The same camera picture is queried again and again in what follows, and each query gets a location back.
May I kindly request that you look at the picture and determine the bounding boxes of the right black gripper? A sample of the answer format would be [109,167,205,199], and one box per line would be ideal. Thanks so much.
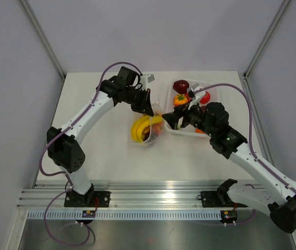
[162,98,216,138]

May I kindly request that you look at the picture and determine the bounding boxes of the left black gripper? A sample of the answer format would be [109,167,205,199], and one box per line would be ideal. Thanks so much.
[124,87,154,117]

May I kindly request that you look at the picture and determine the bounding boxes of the yellow banana bunch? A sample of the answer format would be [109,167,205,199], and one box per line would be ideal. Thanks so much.
[131,116,158,143]

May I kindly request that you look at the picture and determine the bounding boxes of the clear polka dot zip bag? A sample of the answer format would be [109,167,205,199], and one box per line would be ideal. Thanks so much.
[128,102,164,146]

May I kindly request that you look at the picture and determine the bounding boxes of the peach fruit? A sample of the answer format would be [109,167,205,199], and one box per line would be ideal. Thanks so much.
[151,113,164,136]

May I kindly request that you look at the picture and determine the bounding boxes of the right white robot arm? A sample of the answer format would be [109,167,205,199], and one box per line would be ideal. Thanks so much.
[162,102,296,233]

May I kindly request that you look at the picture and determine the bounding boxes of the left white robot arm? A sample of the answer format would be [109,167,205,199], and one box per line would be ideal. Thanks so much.
[46,67,155,207]

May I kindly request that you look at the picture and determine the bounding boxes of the red tomato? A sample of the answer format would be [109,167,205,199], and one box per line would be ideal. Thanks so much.
[199,91,211,104]

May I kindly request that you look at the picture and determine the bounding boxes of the dark red apple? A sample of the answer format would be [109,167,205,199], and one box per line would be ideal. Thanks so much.
[173,80,189,94]

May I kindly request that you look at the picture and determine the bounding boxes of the white perforated plastic basket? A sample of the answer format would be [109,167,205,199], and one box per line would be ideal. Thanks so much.
[164,79,219,139]

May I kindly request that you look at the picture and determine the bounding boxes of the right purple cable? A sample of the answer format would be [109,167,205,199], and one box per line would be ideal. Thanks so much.
[193,83,296,232]

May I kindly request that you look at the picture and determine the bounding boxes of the purple cable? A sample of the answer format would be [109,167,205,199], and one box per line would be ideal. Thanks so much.
[193,83,296,232]
[38,61,145,247]

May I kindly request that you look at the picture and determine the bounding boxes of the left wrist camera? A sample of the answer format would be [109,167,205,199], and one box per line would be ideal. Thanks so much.
[140,74,155,90]

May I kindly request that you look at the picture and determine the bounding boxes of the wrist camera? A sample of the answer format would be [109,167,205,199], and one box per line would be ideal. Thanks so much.
[188,84,206,108]
[140,74,155,90]

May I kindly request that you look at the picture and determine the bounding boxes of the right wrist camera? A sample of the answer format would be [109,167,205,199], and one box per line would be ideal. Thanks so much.
[188,84,206,108]

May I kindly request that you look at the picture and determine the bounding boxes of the aluminium rail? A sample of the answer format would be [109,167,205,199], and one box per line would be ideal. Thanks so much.
[17,180,223,210]

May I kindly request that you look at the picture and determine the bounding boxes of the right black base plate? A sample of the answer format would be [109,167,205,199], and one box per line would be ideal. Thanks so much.
[197,191,247,208]

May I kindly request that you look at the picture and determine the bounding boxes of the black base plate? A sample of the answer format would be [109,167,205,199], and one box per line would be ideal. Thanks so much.
[197,191,247,208]
[64,191,111,208]

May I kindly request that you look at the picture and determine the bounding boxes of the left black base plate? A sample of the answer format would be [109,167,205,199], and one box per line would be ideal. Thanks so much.
[64,191,111,208]

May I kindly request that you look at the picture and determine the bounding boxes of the white slotted cable duct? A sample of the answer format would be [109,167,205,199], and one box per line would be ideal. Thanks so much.
[27,209,222,221]

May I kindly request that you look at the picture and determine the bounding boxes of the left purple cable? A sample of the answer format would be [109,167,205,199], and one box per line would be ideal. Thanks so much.
[38,61,145,247]

